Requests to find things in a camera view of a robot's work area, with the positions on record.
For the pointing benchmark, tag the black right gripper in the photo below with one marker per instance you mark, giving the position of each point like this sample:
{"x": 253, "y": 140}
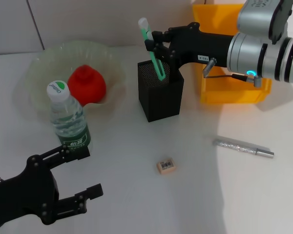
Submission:
{"x": 200, "y": 46}

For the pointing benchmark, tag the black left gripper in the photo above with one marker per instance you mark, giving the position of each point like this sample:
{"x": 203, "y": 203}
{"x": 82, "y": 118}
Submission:
{"x": 27, "y": 195}

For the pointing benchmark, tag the green utility knife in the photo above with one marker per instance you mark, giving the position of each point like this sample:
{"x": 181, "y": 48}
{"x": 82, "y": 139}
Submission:
{"x": 146, "y": 34}

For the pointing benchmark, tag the clear green-label water bottle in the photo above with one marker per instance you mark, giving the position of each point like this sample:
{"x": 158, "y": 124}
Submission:
{"x": 68, "y": 117}

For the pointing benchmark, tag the beige eraser with barcode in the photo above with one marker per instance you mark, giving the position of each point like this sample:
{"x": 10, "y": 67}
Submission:
{"x": 166, "y": 165}

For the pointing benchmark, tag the orange fruit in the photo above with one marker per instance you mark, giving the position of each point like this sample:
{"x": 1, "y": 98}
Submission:
{"x": 88, "y": 85}

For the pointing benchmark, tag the black mesh pen holder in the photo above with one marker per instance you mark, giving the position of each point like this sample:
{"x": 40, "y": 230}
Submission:
{"x": 161, "y": 100}

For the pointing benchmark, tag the green glass fruit plate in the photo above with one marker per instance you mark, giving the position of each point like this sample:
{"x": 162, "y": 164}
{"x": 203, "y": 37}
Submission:
{"x": 97, "y": 56}

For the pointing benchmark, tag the silver glitter pen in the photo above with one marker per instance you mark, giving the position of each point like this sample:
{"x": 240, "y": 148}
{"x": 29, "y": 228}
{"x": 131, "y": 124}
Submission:
{"x": 239, "y": 147}

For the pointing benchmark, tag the yellow plastic bin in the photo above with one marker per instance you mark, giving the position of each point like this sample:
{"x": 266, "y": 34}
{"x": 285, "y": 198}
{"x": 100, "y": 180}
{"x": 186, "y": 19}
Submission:
{"x": 234, "y": 92}

